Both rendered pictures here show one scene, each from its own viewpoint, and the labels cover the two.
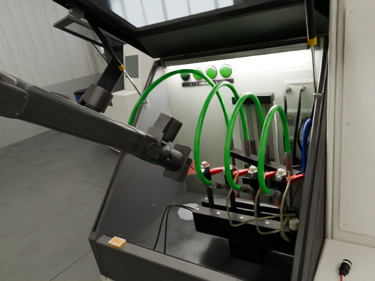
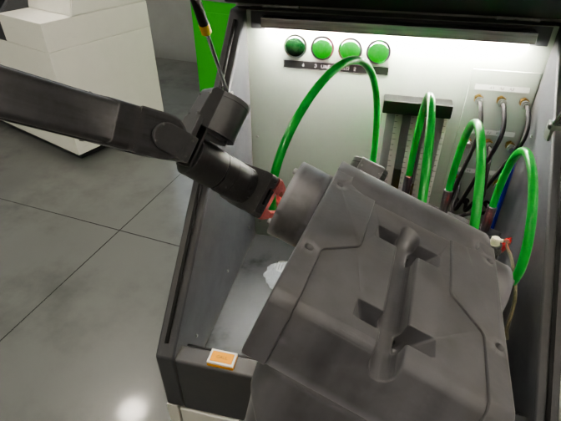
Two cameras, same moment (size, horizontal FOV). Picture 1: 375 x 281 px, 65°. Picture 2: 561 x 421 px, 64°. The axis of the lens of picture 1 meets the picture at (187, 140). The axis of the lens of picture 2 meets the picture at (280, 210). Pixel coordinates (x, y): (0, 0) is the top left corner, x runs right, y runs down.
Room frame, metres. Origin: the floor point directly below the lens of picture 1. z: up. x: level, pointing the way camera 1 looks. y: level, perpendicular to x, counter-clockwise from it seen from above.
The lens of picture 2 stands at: (0.27, 0.38, 1.66)
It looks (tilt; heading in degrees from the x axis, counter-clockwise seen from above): 36 degrees down; 338
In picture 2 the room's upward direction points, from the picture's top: straight up
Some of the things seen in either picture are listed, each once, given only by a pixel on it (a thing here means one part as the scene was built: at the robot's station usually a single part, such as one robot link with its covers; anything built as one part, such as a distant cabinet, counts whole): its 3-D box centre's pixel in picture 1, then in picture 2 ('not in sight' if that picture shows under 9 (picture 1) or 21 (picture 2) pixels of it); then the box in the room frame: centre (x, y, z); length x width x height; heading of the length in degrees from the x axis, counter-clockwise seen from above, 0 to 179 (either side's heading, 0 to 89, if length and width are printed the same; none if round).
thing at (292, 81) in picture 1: (302, 117); (487, 142); (0.92, -0.39, 1.20); 0.13 x 0.03 x 0.31; 54
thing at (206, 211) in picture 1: (248, 231); not in sight; (0.78, -0.14, 0.91); 0.34 x 0.10 x 0.15; 54
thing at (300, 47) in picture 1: (227, 56); (391, 29); (1.06, -0.19, 1.43); 0.54 x 0.03 x 0.02; 54
